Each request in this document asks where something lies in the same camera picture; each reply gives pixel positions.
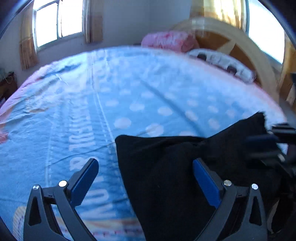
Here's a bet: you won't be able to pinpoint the black pants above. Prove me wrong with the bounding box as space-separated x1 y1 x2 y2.
115 113 295 240

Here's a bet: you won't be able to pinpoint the grey patterned pillow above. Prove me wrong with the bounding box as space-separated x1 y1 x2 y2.
187 49 256 83

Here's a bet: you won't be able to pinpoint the large side window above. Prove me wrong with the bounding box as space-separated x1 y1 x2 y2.
248 1 285 64

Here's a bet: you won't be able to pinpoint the blue pink polka bedsheet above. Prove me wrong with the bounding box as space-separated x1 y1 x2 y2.
1 47 286 240

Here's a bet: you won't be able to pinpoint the cream wooden headboard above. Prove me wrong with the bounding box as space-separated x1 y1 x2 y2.
172 17 280 102

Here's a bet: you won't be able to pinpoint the yellow curtain near headboard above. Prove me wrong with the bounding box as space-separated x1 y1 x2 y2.
190 0 247 32

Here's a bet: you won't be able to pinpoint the pink folded quilt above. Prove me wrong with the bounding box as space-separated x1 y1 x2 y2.
141 31 200 53

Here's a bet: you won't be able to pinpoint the wooden desk with drawers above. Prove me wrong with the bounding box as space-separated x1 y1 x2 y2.
0 72 18 106

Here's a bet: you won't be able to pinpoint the left beige window curtain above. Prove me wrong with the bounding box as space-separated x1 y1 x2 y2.
19 1 39 70

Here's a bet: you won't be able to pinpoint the beige window curtain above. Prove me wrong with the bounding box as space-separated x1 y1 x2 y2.
19 1 39 70
83 0 104 43

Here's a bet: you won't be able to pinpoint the right beige window curtain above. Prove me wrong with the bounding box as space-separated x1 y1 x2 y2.
83 0 104 43

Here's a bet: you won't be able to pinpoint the aluminium frame window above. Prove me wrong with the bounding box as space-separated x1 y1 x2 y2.
33 0 83 50

